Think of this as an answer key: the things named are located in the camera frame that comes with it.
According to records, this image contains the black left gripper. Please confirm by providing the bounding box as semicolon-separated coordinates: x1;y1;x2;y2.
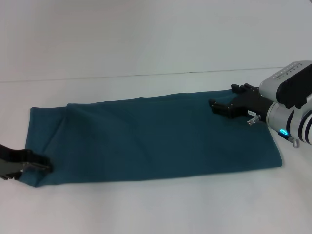
0;143;53;181

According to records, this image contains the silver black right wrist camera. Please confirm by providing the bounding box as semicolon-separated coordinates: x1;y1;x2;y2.
258;60;312;110

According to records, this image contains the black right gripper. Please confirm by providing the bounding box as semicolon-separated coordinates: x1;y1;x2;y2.
208;83;277;123

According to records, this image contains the teal blue printed t-shirt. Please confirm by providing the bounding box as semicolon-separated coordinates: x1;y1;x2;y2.
20;88;283;189

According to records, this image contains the right arm plug with cable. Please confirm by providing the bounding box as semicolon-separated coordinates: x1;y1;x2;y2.
246;115;263;127

